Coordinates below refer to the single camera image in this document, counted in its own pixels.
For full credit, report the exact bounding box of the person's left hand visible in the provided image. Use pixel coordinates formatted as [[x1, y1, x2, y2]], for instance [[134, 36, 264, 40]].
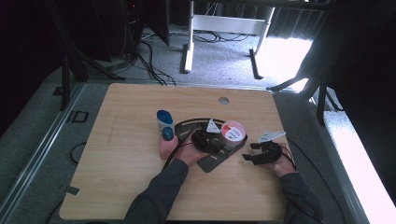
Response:
[[173, 139, 209, 168]]

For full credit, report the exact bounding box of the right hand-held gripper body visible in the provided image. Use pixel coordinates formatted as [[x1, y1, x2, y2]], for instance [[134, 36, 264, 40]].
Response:
[[257, 130, 287, 166]]

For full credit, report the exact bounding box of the person's right hand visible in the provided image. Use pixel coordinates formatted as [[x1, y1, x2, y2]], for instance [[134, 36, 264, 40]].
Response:
[[262, 143, 297, 178]]

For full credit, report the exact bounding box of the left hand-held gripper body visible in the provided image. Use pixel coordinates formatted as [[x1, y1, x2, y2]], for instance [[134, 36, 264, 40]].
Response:
[[190, 119, 222, 154]]

